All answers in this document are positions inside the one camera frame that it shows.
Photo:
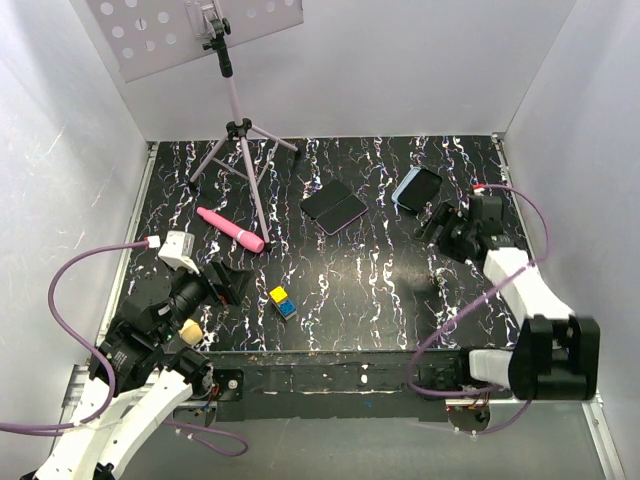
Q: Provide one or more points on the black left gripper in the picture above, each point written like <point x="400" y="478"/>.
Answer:
<point x="231" y="281"/>

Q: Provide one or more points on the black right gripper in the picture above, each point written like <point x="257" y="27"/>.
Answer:
<point x="447" y="216"/>

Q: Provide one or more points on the light blue phone case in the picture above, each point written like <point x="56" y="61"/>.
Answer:
<point x="408" y="190"/>

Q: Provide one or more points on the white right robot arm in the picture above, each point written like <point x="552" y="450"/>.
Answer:
<point x="556" y="355"/>

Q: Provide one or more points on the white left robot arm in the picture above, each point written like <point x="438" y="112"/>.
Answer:
<point x="146" y="367"/>

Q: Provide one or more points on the pink cylindrical stick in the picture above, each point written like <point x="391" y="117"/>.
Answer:
<point x="246" y="239"/>

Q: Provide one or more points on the orange and blue toy blocks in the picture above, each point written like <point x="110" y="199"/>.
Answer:
<point x="283" y="304"/>

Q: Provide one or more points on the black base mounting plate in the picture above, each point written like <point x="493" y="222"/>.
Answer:
<point x="324" y="385"/>

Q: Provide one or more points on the lilac music stand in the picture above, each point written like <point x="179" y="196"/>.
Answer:
<point x="149" y="37"/>

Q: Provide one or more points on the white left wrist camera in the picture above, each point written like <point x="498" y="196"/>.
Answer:
<point x="176" y="251"/>

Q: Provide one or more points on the wooden handled tool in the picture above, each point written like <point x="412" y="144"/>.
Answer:
<point x="191" y="332"/>

